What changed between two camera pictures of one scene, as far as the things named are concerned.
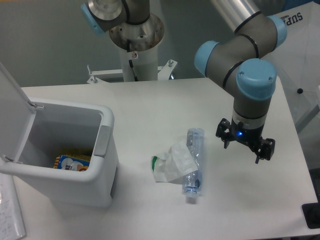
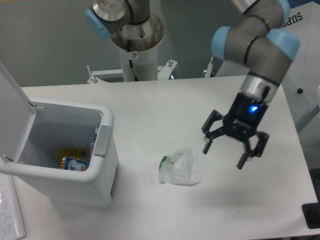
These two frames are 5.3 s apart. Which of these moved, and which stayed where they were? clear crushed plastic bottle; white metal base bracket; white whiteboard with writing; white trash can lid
Moved: clear crushed plastic bottle
Stayed: white trash can lid; white whiteboard with writing; white metal base bracket
